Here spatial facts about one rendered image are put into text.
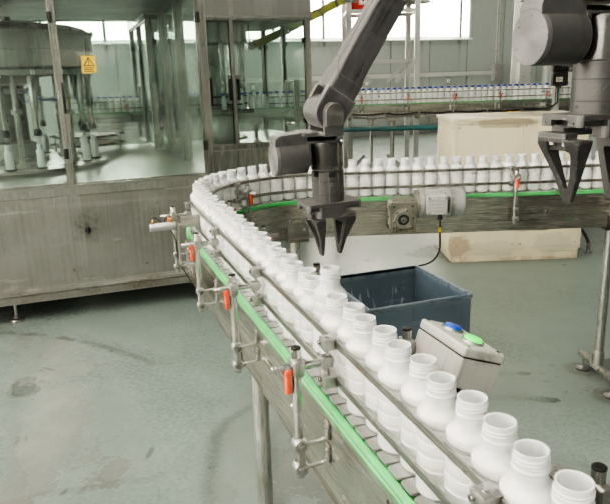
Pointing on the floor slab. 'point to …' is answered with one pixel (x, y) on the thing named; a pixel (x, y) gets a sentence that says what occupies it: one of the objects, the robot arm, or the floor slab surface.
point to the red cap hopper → (389, 62)
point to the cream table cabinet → (495, 143)
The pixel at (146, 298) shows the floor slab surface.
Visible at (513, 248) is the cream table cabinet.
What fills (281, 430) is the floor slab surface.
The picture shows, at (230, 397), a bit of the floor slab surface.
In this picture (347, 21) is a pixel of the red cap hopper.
